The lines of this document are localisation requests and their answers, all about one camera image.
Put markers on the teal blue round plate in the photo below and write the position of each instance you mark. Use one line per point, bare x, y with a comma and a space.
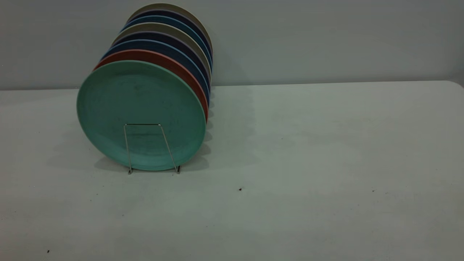
159, 19

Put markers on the green round plate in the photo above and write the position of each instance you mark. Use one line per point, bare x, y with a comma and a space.
141, 112

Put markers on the beige round plate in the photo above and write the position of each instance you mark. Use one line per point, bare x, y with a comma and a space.
159, 6
156, 26

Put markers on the pink round plate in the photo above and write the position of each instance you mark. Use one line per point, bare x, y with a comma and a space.
156, 55

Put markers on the dark purple round plate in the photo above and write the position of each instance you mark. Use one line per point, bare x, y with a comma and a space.
165, 12
159, 35

